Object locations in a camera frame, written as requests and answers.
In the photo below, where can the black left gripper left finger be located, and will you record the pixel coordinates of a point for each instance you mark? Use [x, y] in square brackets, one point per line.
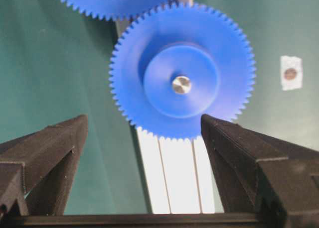
[37, 170]

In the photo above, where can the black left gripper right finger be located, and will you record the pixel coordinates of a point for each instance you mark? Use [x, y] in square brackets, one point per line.
[258, 173]

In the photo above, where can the small blue gear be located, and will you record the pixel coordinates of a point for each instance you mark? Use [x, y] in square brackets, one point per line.
[174, 64]

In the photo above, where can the steel shaft for small gear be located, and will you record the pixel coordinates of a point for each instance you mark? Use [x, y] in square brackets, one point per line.
[181, 85]

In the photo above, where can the white tape marker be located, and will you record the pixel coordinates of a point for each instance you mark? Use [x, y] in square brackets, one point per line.
[291, 69]

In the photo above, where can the silver aluminium extrusion rail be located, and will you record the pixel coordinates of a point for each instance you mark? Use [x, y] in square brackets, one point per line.
[178, 174]

